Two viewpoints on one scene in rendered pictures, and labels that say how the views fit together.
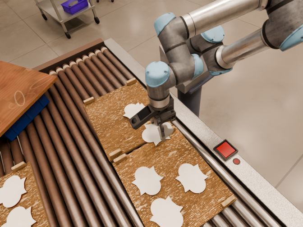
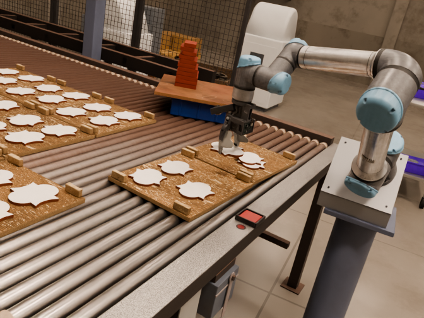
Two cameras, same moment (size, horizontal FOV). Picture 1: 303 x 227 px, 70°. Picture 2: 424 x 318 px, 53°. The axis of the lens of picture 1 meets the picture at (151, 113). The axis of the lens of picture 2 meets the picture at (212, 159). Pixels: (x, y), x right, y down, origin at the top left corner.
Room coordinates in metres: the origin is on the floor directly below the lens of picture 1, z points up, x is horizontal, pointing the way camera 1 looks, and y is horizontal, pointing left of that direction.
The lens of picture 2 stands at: (-0.46, -1.18, 1.57)
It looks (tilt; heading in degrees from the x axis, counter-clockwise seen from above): 21 degrees down; 52
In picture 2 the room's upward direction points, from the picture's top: 11 degrees clockwise
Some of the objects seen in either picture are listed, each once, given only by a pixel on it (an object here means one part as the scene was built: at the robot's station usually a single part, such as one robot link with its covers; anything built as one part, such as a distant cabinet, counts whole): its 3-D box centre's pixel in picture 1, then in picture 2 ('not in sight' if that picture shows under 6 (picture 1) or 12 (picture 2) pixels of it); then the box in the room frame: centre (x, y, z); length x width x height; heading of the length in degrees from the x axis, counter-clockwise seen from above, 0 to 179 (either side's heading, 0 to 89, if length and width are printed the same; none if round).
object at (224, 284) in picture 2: not in sight; (212, 287); (0.25, -0.39, 0.77); 0.14 x 0.11 x 0.18; 26
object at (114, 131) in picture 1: (125, 115); (241, 157); (0.73, 0.14, 0.93); 0.41 x 0.35 x 0.02; 21
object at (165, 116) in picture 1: (161, 110); (240, 116); (0.52, -0.04, 1.18); 0.09 x 0.08 x 0.12; 107
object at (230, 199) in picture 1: (227, 201); (182, 207); (0.21, -0.22, 0.95); 0.06 x 0.02 x 0.03; 113
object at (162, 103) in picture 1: (158, 96); (243, 94); (0.51, -0.03, 1.26); 0.08 x 0.08 x 0.05
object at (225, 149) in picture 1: (225, 150); (250, 217); (0.43, -0.30, 0.92); 0.06 x 0.06 x 0.01; 26
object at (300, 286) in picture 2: not in sight; (310, 226); (1.42, 0.19, 0.43); 0.12 x 0.12 x 0.85; 26
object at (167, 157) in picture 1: (169, 180); (184, 182); (0.34, -0.02, 0.93); 0.41 x 0.35 x 0.02; 23
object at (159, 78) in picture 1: (158, 80); (248, 72); (0.51, -0.04, 1.34); 0.09 x 0.08 x 0.11; 108
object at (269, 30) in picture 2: not in sight; (265, 56); (4.21, 4.01, 0.78); 0.80 x 0.73 x 1.57; 32
